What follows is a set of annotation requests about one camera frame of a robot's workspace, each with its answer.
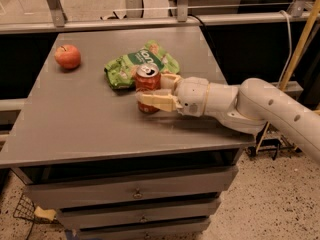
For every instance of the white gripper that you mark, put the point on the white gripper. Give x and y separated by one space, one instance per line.
191 95

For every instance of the red coke can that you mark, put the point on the red coke can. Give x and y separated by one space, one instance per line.
147 77

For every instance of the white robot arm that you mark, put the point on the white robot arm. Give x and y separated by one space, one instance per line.
245 108

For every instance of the green snack bag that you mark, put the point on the green snack bag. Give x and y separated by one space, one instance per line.
120 71

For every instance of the grey drawer cabinet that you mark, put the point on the grey drawer cabinet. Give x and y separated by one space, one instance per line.
110 171

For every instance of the red apple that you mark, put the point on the red apple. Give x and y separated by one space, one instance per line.
68 56

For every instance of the yellow sponge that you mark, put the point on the yellow sponge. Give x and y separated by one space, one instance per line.
48 214

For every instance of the grey metal rail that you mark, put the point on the grey metal rail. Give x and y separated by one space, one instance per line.
143 23

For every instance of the black wire basket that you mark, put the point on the black wire basket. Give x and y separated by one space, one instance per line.
28 211

